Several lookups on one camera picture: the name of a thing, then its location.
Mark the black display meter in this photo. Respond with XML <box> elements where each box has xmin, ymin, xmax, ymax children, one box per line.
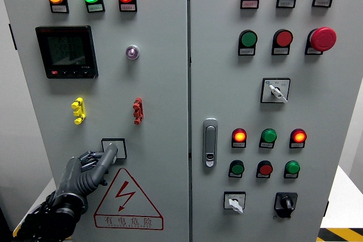
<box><xmin>35</xmin><ymin>25</ymin><xmax>99</xmax><ymax>79</ymax></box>

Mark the large white handle turn switch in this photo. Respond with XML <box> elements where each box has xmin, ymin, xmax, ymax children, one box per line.
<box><xmin>260</xmin><ymin>78</ymin><xmax>291</xmax><ymax>104</ymax></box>

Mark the small green push button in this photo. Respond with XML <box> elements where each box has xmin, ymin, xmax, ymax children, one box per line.
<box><xmin>284</xmin><ymin>160</ymin><xmax>301</xmax><ymax>175</ymax></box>
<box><xmin>229</xmin><ymin>160</ymin><xmax>245</xmax><ymax>176</ymax></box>

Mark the pale grey door with lock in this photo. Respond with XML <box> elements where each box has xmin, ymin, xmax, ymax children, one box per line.
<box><xmin>189</xmin><ymin>0</ymin><xmax>363</xmax><ymax>242</ymax></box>

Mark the pale grey cabinet door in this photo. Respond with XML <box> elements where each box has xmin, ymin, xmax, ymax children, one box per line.
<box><xmin>0</xmin><ymin>0</ymin><xmax>190</xmax><ymax>242</ymax></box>

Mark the small green lamp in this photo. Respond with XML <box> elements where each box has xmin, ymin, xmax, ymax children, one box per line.
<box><xmin>260</xmin><ymin>128</ymin><xmax>277</xmax><ymax>143</ymax></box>

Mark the small red push button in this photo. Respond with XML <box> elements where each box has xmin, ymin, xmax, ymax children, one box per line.
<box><xmin>257</xmin><ymin>160</ymin><xmax>273</xmax><ymax>176</ymax></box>

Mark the small red lamp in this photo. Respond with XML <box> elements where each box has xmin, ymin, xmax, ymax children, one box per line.
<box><xmin>231</xmin><ymin>128</ymin><xmax>247</xmax><ymax>143</ymax></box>
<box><xmin>290</xmin><ymin>128</ymin><xmax>307</xmax><ymax>143</ymax></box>

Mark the silver door lock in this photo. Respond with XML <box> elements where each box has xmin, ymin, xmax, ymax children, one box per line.
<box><xmin>202</xmin><ymin>118</ymin><xmax>219</xmax><ymax>168</ymax></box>

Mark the small white handle turn switch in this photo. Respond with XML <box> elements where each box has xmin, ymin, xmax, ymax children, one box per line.
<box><xmin>223</xmin><ymin>191</ymin><xmax>247</xmax><ymax>215</ymax></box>

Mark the small red handle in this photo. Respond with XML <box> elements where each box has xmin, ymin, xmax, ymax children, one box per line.
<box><xmin>132</xmin><ymin>97</ymin><xmax>144</xmax><ymax>125</ymax></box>

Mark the black yellow striped tape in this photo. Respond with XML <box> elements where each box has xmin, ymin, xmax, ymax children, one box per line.
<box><xmin>316</xmin><ymin>227</ymin><xmax>363</xmax><ymax>242</ymax></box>
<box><xmin>12</xmin><ymin>223</ymin><xmax>23</xmax><ymax>239</ymax></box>

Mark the black handle turn switch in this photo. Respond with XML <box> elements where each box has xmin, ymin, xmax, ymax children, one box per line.
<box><xmin>273</xmin><ymin>192</ymin><xmax>298</xmax><ymax>219</ymax></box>

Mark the large red stop button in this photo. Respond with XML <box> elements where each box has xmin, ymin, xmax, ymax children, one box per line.
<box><xmin>307</xmin><ymin>27</ymin><xmax>337</xmax><ymax>53</ymax></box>

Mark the white round lamp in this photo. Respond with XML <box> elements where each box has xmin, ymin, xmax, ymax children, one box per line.
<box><xmin>125</xmin><ymin>44</ymin><xmax>140</xmax><ymax>60</ymax></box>

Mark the red warning triangle sign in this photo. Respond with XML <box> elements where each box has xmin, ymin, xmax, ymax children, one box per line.
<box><xmin>94</xmin><ymin>167</ymin><xmax>164</xmax><ymax>231</ymax></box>

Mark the small yellow handle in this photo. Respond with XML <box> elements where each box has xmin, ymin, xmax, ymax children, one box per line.
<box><xmin>71</xmin><ymin>97</ymin><xmax>86</xmax><ymax>125</ymax></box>

